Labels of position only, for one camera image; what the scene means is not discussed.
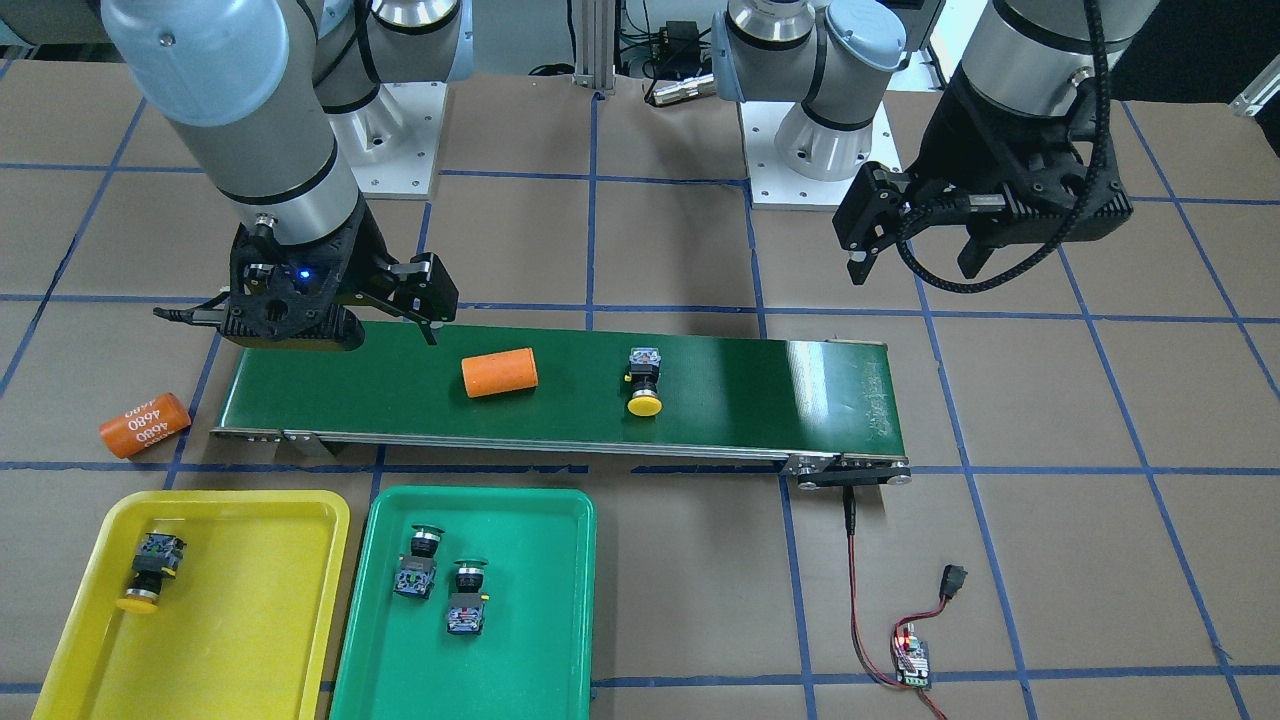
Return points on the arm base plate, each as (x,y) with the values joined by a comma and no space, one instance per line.
(790,170)
(393,142)

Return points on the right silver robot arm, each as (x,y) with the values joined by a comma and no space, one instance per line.
(278,101)

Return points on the orange cylinder with white print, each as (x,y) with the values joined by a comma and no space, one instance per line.
(144,426)

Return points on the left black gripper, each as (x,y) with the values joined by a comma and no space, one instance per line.
(962,140)

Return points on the plain orange cylinder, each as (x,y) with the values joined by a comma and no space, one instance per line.
(502,372)

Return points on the yellow plastic tray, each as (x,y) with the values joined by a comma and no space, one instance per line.
(239,633)

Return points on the yellow push button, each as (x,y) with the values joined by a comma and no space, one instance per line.
(156,560)
(642,377)

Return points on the black cable connector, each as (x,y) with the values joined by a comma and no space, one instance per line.
(952,580)

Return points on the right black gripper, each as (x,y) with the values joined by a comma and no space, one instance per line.
(352,257)

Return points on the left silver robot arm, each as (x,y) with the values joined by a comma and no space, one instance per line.
(836,61)

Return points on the green conveyor belt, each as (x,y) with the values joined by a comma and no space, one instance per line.
(823,411)

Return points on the small controller circuit board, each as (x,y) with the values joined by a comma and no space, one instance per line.
(911,660)

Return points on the green plastic tray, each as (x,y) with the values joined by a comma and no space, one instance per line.
(532,660)

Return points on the aluminium frame post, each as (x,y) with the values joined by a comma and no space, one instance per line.
(594,37)

